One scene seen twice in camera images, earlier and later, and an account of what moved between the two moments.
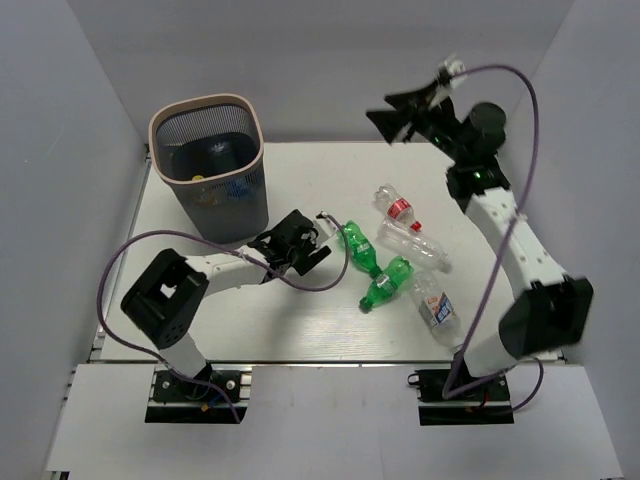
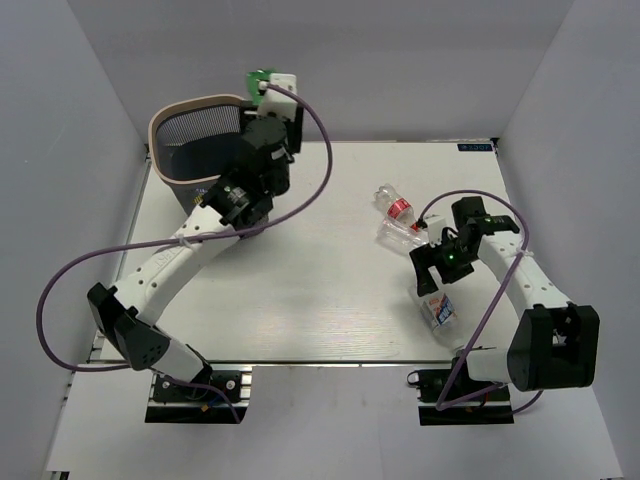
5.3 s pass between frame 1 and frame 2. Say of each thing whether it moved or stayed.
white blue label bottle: stayed
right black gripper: moved
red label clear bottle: stayed
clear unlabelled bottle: stayed
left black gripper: moved
